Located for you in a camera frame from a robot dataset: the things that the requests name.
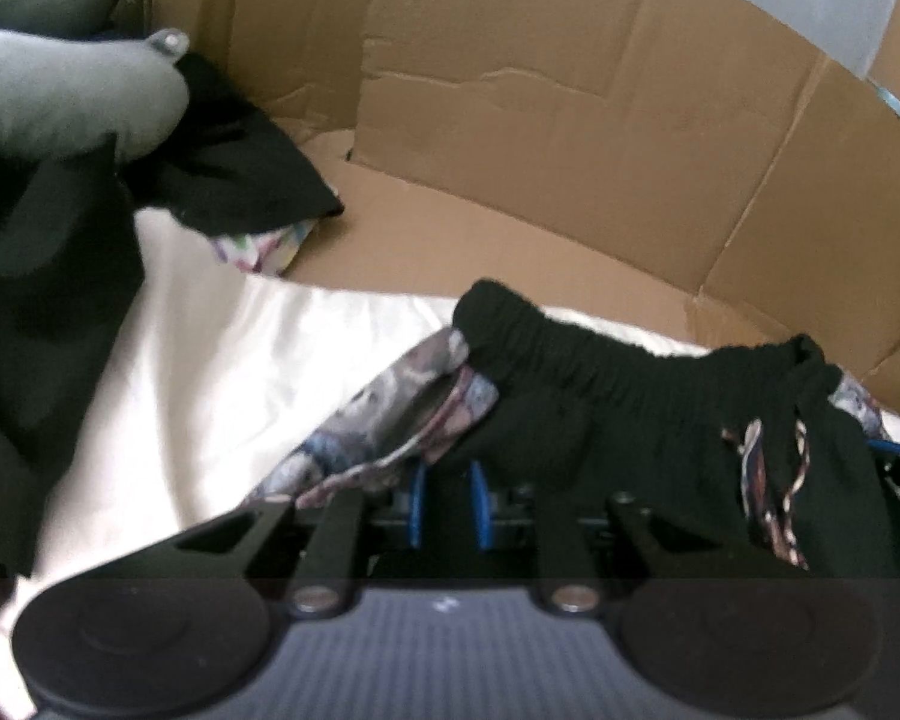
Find black clothes pile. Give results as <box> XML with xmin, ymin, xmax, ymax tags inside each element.
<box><xmin>0</xmin><ymin>135</ymin><xmax>147</xmax><ymax>578</ymax></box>

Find black cloth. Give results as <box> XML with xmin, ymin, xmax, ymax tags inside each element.
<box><xmin>124</xmin><ymin>52</ymin><xmax>344</xmax><ymax>237</ymax></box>

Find black shorts with patterned lining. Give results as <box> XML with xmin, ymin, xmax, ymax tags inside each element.
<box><xmin>247</xmin><ymin>279</ymin><xmax>900</xmax><ymax>593</ymax></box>

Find grey neck pillow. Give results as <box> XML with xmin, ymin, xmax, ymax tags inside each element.
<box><xmin>0</xmin><ymin>0</ymin><xmax>190</xmax><ymax>166</ymax></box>

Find floral printed cloth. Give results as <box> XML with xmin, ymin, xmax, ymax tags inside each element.
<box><xmin>210</xmin><ymin>221</ymin><xmax>317</xmax><ymax>278</ymax></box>

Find bear print bed sheet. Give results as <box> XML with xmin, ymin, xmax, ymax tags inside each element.
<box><xmin>0</xmin><ymin>210</ymin><xmax>900</xmax><ymax>720</ymax></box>

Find flattened cardboard sheet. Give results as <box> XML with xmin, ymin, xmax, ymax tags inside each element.
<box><xmin>67</xmin><ymin>0</ymin><xmax>900</xmax><ymax>421</ymax></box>

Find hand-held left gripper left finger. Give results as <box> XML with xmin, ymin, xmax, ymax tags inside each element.
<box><xmin>172</xmin><ymin>465</ymin><xmax>427</xmax><ymax>614</ymax></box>

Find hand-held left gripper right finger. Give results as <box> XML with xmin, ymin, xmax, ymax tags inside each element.
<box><xmin>471</xmin><ymin>465</ymin><xmax>721</xmax><ymax>614</ymax></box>

